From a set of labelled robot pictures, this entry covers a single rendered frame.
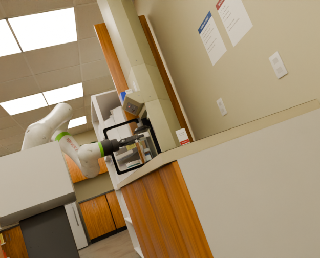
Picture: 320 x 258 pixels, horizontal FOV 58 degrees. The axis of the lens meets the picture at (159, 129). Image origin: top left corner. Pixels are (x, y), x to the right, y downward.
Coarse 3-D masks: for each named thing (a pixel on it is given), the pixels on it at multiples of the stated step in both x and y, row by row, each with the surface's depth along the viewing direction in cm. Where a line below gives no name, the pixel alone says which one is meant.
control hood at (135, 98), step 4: (136, 92) 211; (140, 92) 212; (128, 96) 209; (132, 96) 210; (136, 96) 210; (140, 96) 211; (124, 100) 219; (128, 100) 215; (132, 100) 212; (136, 100) 210; (140, 100) 210; (124, 104) 227; (136, 104) 216; (140, 104) 213; (124, 108) 234; (140, 108) 222; (136, 112) 231
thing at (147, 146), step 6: (138, 132) 171; (144, 132) 171; (150, 132) 175; (144, 138) 170; (150, 138) 172; (144, 144) 170; (150, 144) 170; (144, 150) 170; (150, 150) 169; (156, 150) 172; (144, 156) 170; (150, 156) 168
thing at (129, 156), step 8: (120, 128) 236; (128, 128) 236; (112, 136) 234; (120, 136) 235; (128, 136) 235; (136, 144) 234; (120, 152) 232; (128, 152) 233; (136, 152) 233; (120, 160) 231; (128, 160) 231; (136, 160) 232; (120, 168) 229; (128, 168) 230
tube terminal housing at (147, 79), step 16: (144, 64) 218; (128, 80) 238; (144, 80) 215; (160, 80) 230; (144, 96) 212; (160, 96) 218; (144, 112) 222; (160, 112) 212; (160, 128) 208; (176, 128) 219; (160, 144) 206; (176, 144) 209
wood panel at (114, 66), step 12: (96, 24) 258; (144, 24) 269; (108, 36) 258; (108, 48) 255; (156, 48) 266; (108, 60) 252; (156, 60) 263; (120, 72) 252; (120, 84) 249; (168, 84) 259; (180, 108) 256; (180, 120) 253
